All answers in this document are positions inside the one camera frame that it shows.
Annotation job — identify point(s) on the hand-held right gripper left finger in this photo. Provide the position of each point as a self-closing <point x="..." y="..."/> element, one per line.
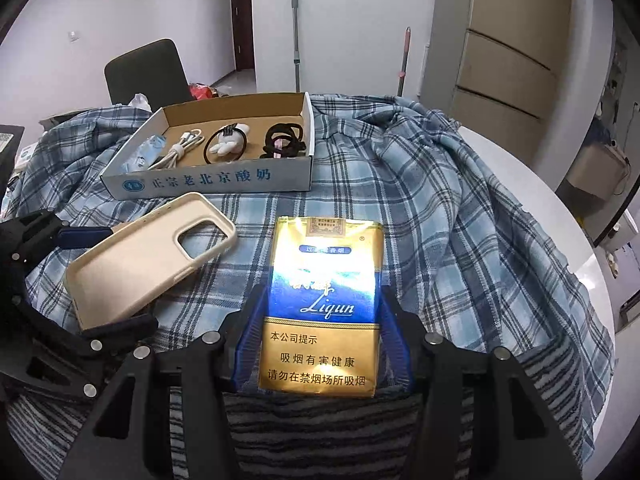
<point x="247" y="340"/>

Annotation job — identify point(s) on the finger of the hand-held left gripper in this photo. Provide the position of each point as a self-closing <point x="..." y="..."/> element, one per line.
<point x="85" y="237"/>
<point x="120" y="330"/>

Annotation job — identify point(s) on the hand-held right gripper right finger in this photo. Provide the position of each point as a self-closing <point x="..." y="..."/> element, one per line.
<point x="395" y="340"/>

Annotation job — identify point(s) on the beige phone case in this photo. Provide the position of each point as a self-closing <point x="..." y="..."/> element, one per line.
<point x="130" y="260"/>

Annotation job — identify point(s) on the gold and blue cigarette pack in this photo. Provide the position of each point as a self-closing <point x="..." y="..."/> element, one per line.
<point x="320" y="310"/>

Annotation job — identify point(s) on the pale blue packet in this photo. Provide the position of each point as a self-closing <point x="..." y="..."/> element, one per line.
<point x="147" y="152"/>

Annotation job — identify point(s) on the printed cardboard box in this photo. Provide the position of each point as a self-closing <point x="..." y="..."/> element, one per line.
<point x="210" y="180"/>

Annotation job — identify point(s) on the green and white box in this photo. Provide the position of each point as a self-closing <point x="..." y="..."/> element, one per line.
<point x="27" y="154"/>

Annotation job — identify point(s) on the grey striped cloth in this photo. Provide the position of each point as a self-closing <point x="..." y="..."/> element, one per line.
<point x="300" y="435"/>

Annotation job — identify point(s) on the blue plaid cloth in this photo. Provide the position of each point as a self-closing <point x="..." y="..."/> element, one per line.
<point x="425" y="210"/>

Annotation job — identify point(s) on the white plastic bag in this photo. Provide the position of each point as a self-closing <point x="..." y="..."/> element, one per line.
<point x="140" y="101"/>

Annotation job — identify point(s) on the dark grey chair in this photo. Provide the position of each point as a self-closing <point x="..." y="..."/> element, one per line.
<point x="145" y="75"/>

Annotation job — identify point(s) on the red bag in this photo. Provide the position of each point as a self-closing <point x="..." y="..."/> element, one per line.
<point x="202" y="92"/>

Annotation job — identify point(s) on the beige vanity cabinet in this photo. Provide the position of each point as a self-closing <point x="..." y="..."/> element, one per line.
<point x="595" y="175"/>

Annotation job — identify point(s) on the dark wooden door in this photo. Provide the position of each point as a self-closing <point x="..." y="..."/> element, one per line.
<point x="242" y="15"/>

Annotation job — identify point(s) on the gold refrigerator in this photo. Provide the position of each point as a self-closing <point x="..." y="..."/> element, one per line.
<point x="510" y="60"/>

